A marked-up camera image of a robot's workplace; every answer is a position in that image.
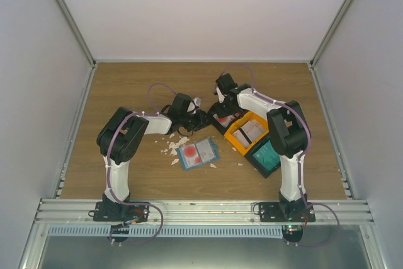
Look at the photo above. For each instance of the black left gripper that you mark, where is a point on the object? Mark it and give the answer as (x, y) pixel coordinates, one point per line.
(201, 121)

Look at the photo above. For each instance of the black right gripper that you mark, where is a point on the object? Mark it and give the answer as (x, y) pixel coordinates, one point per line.
(221, 114)

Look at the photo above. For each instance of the blue leather card holder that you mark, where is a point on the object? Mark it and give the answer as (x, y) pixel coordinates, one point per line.
(207, 150)

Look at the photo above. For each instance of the white card with red dots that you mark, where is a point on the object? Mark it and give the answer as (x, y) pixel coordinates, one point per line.
(189, 156)

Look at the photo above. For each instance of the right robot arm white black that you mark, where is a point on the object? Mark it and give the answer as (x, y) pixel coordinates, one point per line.
(288, 132)

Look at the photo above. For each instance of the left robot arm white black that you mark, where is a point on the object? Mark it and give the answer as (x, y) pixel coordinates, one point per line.
(121, 136)

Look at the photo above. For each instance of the red dot card stack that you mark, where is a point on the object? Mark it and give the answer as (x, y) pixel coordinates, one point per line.
(225, 121)

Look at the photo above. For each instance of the black bin with red cards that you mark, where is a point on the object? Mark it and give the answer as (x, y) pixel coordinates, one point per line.
(212, 118)

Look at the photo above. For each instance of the white card stack orange bin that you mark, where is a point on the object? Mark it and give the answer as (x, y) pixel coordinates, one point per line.
(249, 132)

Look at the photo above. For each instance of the black bin with green cards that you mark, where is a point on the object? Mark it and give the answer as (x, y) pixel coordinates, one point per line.
(255, 164)

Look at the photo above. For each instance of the orange plastic bin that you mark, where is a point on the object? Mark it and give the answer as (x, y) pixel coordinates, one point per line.
(241, 148)

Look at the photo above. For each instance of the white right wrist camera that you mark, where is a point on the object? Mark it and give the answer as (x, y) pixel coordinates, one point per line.
(217, 92)

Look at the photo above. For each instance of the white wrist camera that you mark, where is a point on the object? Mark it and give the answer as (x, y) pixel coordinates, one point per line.
(217, 92)
(195, 104)

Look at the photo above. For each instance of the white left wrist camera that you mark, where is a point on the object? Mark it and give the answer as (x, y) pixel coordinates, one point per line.
(195, 104)

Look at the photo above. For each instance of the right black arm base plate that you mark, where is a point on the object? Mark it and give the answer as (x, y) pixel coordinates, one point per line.
(282, 212)

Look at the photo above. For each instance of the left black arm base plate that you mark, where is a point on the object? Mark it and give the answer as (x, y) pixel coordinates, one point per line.
(108, 211)

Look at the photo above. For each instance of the aluminium front rail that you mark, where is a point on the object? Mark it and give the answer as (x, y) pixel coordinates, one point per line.
(195, 212)

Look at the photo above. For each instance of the grey slotted cable duct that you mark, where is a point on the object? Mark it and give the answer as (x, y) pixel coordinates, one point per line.
(174, 231)

